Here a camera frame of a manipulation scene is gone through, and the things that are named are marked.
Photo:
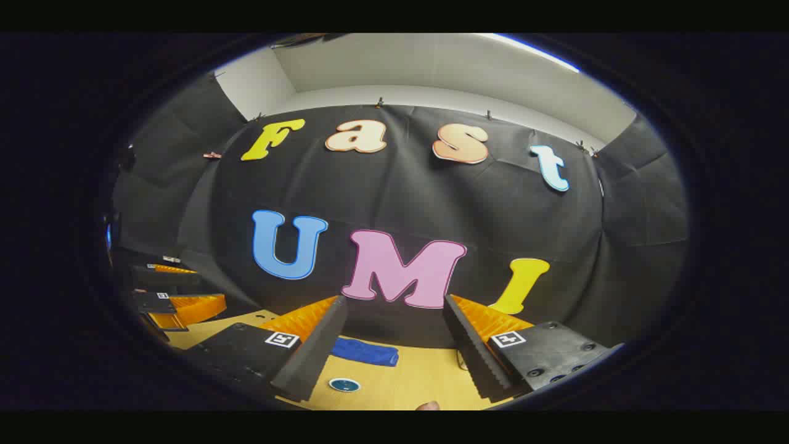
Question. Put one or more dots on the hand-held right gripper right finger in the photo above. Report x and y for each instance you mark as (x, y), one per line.
(474, 351)

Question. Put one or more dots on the white teacup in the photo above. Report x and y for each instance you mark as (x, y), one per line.
(344, 391)

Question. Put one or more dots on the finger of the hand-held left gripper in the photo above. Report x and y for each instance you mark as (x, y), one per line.
(166, 279)
(185, 308)

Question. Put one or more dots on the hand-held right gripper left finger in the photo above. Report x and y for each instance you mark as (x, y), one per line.
(311, 357)

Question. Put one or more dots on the blue towel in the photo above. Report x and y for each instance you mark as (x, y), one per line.
(365, 353)

